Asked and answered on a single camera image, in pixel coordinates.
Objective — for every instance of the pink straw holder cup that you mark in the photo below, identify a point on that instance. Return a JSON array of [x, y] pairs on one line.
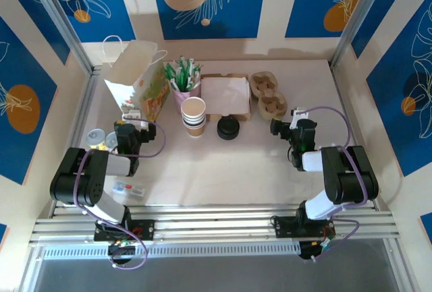
[[182, 101]]

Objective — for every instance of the brown paper cup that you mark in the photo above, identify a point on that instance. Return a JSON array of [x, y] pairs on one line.
[[194, 133]]

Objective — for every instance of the white printed paper bag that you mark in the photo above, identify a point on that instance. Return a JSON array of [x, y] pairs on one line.
[[135, 66]]

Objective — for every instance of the small pot with grey lid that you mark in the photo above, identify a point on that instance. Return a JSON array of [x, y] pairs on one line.
[[96, 136]]

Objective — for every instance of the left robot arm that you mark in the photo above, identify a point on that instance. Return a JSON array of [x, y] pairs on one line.
[[77, 177]]

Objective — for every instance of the small controller board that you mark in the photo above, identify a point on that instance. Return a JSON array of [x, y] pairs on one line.
[[314, 246], [123, 244]]

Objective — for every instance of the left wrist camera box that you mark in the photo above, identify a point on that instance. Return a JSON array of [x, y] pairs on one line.
[[131, 115]]

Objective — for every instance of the brown pulp cup carrier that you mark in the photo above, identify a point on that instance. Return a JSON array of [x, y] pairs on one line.
[[270, 98]]

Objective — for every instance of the aluminium frame post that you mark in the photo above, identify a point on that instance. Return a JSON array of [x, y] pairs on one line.
[[357, 22], [67, 29]]

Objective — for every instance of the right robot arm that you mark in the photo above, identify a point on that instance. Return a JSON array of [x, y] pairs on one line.
[[347, 177]]

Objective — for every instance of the white paper napkin stack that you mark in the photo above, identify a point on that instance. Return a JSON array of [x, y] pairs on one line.
[[224, 94]]

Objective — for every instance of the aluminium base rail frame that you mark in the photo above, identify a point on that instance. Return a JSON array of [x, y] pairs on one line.
[[216, 224]]

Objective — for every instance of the green white wrapped straw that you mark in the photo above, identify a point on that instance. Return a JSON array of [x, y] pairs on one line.
[[190, 69], [170, 74], [181, 69], [197, 76]]

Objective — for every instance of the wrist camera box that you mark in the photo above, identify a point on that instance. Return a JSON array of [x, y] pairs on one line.
[[297, 116], [131, 115]]

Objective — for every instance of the shallow cardboard box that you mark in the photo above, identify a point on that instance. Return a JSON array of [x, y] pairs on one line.
[[245, 116]]

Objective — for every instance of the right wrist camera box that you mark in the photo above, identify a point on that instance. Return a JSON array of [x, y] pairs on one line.
[[297, 116]]

